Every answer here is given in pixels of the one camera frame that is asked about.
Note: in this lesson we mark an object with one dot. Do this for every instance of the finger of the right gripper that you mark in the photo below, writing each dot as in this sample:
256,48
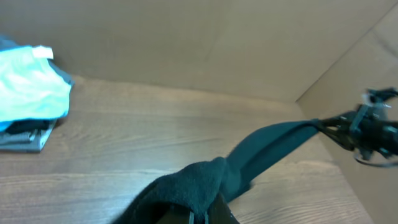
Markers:
343,120
338,134

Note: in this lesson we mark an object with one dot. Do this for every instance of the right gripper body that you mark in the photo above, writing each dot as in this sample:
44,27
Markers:
371,130

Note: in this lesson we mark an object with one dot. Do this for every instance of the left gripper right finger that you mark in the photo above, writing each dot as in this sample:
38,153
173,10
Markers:
219,212

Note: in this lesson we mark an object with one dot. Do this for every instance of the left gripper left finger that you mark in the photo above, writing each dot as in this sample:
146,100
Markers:
177,214

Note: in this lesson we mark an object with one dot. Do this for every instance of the folded light blue t-shirt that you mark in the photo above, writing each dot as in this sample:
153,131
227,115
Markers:
30,87

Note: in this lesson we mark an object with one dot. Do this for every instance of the black t-shirt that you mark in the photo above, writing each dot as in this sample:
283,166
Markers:
196,186

